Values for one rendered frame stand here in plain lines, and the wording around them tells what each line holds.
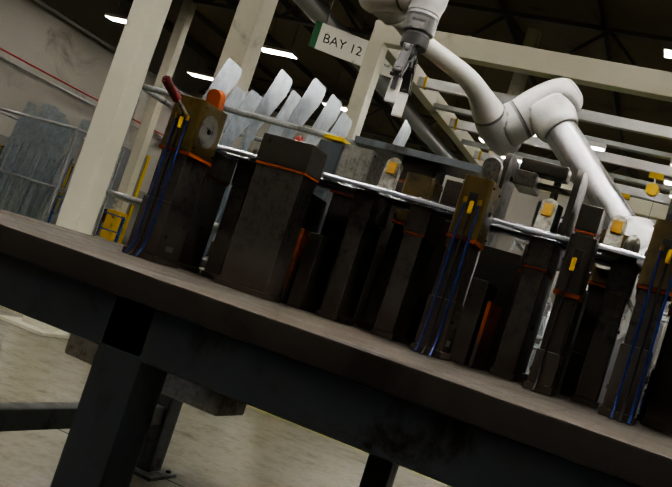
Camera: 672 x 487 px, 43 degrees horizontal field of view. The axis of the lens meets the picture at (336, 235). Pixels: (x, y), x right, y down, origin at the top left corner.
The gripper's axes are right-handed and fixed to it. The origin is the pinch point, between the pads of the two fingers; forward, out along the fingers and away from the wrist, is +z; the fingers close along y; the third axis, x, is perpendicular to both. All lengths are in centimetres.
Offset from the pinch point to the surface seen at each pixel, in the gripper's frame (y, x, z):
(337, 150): 1.7, -10.5, 16.1
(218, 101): 45, -29, 20
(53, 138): -821, -620, -37
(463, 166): 10.6, 23.9, 12.9
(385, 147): 7.3, 2.9, 12.9
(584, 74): -550, 39, -210
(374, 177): 17.0, 4.7, 22.7
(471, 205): 62, 33, 30
